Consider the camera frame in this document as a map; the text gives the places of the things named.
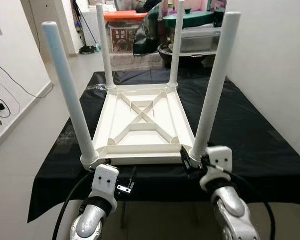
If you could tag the white plastic table top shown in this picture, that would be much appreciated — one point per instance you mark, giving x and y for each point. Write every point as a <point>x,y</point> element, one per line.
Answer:
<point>140,140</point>

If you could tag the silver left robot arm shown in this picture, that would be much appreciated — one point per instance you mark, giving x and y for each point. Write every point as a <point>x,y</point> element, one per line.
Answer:
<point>90,222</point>

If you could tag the black tablecloth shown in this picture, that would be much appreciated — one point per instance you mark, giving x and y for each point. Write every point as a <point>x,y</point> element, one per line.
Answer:
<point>259,150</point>

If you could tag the clear tape patch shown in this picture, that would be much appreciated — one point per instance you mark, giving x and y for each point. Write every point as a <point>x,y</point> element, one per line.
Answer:
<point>69,137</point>

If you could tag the clear plastic bag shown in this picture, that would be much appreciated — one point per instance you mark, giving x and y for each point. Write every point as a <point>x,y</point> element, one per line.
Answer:
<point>96,87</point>

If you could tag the clear plastic storage container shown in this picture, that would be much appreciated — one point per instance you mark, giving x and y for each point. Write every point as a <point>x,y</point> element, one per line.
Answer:
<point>199,40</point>

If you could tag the black bag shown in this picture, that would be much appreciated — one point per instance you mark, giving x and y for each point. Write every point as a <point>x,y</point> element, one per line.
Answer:
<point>150,35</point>

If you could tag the mop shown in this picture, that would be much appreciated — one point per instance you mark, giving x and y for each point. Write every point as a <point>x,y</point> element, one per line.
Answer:
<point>87,49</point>

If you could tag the green pot lid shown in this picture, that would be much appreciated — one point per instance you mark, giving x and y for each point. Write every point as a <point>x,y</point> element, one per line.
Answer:
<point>194,19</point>

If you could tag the pink cardboard box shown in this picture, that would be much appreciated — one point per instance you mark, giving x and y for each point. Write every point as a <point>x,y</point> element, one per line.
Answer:
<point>199,4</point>

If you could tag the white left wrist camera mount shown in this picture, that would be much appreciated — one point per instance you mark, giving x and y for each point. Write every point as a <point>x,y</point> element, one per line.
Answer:
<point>105,182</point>

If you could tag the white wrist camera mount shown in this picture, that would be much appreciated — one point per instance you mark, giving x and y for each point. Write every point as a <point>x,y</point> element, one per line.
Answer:
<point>218,160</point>
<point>105,182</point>

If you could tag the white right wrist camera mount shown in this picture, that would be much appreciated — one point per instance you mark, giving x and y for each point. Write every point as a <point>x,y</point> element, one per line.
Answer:
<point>218,160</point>

